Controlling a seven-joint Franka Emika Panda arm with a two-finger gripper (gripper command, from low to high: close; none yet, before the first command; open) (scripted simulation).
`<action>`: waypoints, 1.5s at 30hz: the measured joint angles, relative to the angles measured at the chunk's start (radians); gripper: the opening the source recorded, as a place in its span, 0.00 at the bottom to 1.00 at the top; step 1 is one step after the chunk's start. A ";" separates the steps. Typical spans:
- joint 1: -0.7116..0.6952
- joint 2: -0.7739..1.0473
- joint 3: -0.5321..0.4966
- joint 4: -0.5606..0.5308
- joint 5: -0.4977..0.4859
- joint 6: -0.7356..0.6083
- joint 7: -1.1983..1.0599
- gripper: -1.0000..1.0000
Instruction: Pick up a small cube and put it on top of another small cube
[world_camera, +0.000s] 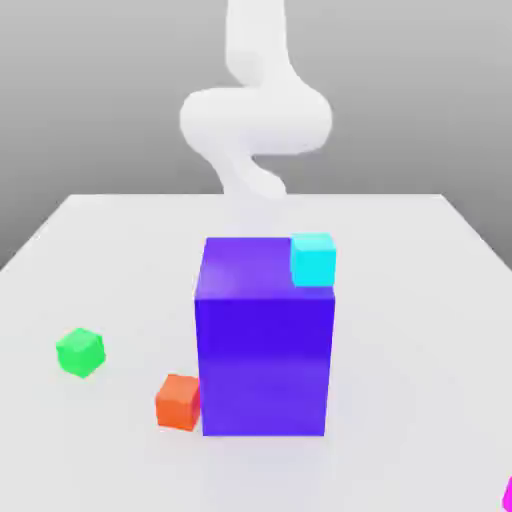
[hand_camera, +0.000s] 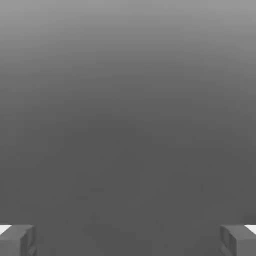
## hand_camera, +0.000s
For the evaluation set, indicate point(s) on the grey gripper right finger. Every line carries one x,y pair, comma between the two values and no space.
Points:
242,242

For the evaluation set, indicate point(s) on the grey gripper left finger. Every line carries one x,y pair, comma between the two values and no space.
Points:
14,242

